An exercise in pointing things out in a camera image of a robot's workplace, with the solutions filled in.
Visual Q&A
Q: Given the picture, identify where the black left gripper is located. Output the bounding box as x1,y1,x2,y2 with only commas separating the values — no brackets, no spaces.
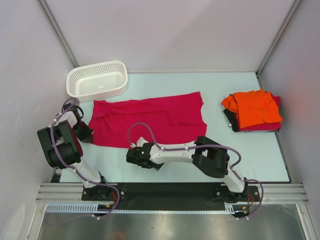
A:
72,120,94,144

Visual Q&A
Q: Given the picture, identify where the magenta t shirt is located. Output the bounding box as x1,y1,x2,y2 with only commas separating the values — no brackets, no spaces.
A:
89,92,207,148
221,94,282,132

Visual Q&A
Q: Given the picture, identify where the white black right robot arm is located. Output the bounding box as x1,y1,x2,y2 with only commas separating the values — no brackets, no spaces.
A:
126,136,249,201

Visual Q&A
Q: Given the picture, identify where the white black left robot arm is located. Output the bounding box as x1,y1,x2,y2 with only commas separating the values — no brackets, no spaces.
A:
37,102,111,200

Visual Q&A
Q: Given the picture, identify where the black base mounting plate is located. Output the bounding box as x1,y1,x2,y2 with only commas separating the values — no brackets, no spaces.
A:
81,182,262,211

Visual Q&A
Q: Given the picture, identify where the white perforated plastic basket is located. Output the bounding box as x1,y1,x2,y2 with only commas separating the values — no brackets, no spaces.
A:
66,60,128,102

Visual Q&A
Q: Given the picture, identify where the black t shirt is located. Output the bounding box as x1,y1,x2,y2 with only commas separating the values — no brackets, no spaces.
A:
223,108,240,132

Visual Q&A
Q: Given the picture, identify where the orange t shirt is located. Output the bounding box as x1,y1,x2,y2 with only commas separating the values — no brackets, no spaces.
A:
221,89,283,129

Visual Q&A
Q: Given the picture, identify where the magenta folded t shirt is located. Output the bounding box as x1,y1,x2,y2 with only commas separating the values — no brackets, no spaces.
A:
221,94,282,132

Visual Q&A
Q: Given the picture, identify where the white slotted cable duct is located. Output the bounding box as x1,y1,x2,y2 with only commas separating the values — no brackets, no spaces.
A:
46,203,235,215

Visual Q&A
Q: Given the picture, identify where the aluminium left corner post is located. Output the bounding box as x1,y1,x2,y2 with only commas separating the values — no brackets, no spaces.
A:
36,0,80,68

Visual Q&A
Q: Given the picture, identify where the aluminium corner post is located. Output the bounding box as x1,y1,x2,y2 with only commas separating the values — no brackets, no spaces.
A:
36,0,80,68
255,0,304,78

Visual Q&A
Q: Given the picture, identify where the aluminium front frame rail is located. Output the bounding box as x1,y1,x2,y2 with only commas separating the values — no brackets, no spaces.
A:
36,182,309,204

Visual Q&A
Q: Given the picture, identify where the aluminium right corner post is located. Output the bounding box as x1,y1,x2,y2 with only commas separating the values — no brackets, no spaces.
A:
255,0,304,78

